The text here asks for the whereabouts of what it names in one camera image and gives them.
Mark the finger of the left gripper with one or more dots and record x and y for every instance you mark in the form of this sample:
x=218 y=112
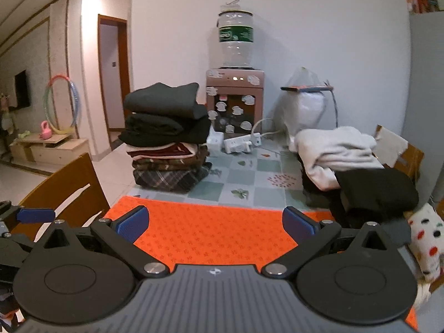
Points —
x=35 y=215

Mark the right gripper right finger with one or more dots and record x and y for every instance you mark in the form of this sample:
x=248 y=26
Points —
x=312 y=238

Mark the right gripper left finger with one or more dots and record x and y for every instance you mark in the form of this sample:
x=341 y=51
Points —
x=118 y=238

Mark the dark grey trousers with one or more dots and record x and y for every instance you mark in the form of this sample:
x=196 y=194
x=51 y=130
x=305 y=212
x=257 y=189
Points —
x=161 y=99

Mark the orange patterned table mat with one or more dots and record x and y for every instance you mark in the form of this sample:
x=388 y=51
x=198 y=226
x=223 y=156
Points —
x=215 y=255

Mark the wooden chair left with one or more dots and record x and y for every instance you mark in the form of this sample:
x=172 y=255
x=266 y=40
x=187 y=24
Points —
x=77 y=186

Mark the checkered tablecloth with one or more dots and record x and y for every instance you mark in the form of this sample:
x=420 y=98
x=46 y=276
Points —
x=269 y=177

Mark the white side cabinet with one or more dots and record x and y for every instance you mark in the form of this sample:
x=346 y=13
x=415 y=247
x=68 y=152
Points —
x=57 y=150

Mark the grey plaid folded garment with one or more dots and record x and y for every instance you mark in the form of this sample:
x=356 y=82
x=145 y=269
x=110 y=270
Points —
x=172 y=181

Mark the black garment right pile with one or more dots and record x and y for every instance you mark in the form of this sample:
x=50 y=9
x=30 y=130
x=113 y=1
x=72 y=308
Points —
x=379 y=195

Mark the cream white sweater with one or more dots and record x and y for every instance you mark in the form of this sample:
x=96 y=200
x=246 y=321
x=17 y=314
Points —
x=325 y=152

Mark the pink kettlebell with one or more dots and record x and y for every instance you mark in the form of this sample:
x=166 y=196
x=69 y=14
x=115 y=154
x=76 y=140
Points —
x=46 y=131

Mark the maroon white folded garment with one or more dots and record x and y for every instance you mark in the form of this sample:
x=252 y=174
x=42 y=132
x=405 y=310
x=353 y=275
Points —
x=168 y=151

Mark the black folded garment top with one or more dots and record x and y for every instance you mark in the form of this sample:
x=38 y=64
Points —
x=145 y=130

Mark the white power strip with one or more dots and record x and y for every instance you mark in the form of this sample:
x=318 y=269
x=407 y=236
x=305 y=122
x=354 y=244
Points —
x=242 y=144

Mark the white plastic bag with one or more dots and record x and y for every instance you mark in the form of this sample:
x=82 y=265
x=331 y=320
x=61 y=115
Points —
x=302 y=102

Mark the white charger adapter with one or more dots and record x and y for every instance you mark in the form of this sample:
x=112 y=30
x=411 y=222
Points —
x=214 y=142

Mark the cardboard box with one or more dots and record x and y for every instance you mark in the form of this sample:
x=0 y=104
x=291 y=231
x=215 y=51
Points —
x=393 y=151

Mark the colourful hula hoop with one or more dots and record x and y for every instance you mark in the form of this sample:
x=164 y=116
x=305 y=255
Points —
x=61 y=104

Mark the white spotted cushion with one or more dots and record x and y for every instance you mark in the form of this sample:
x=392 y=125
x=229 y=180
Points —
x=427 y=241

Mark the pink water dispenser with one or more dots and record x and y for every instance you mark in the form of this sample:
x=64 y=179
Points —
x=234 y=99

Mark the grey refrigerator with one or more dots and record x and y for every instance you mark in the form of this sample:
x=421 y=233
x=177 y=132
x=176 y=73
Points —
x=423 y=123

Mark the clear water bottle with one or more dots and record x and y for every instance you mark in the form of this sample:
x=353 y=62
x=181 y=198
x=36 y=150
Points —
x=236 y=35

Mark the wall television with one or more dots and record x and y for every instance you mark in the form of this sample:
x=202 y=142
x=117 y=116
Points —
x=21 y=87

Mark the brown door frame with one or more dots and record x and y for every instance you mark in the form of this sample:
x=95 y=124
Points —
x=113 y=56

